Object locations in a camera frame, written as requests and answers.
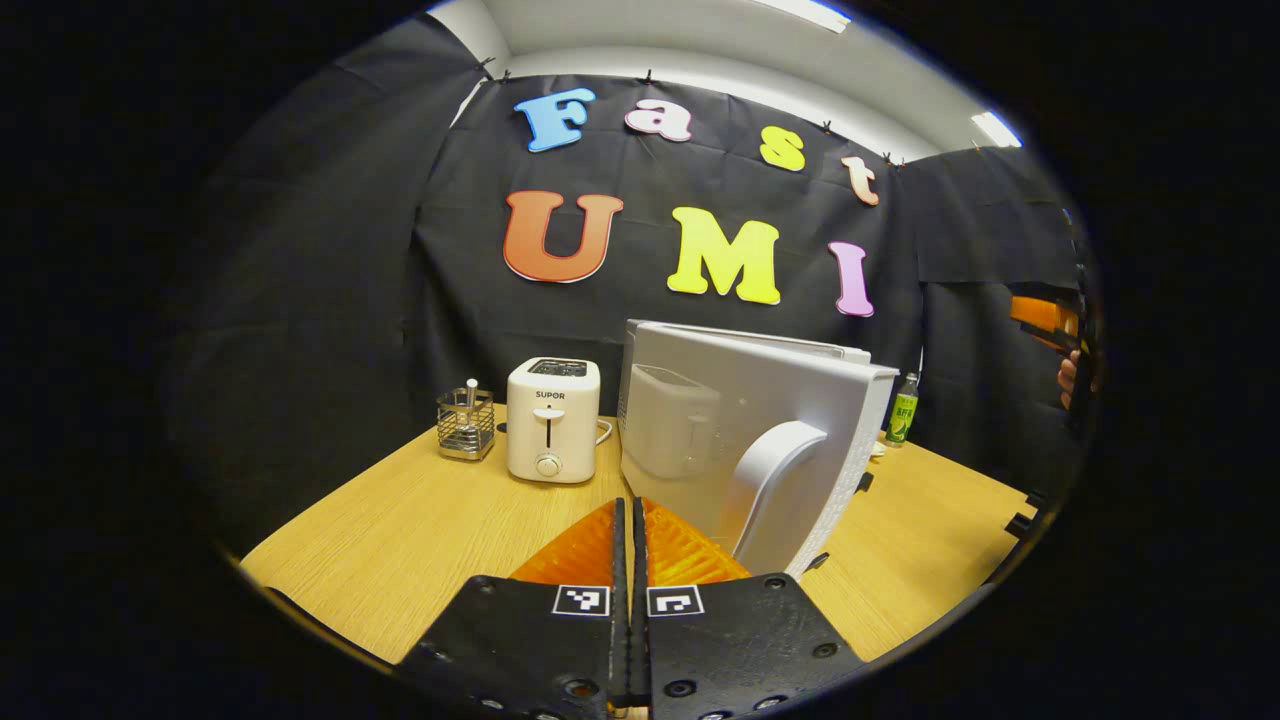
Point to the green drink bottle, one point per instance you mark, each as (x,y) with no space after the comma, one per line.
(902,420)

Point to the small ceiling light panel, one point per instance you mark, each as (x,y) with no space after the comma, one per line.
(995,128)

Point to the large ceiling light panel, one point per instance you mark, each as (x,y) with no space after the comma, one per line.
(800,12)

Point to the white tipped utensil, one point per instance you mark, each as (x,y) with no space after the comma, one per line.
(471,395)

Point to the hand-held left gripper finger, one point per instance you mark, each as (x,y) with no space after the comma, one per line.
(640,650)
(620,650)

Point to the white toaster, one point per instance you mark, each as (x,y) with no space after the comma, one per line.
(550,430)

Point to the black table edge bracket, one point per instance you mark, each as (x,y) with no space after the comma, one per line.
(1018,525)
(1036,500)

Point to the white microwave oven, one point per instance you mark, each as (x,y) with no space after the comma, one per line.
(780,390)

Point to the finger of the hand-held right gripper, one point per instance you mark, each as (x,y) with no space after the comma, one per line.
(1040,315)

